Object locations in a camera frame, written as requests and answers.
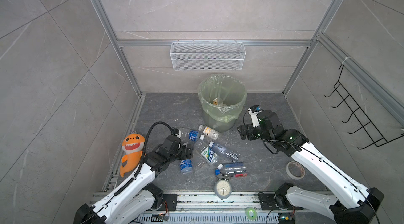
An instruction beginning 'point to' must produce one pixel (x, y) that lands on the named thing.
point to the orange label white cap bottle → (209, 131)
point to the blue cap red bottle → (233, 170)
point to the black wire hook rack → (374, 134)
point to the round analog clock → (223, 188)
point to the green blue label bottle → (209, 154)
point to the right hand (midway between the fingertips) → (245, 125)
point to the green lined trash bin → (222, 98)
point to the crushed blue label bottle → (193, 135)
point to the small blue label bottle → (186, 166)
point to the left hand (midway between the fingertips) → (186, 145)
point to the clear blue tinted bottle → (222, 151)
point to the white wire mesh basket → (229, 56)
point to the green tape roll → (251, 213)
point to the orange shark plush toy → (133, 144)
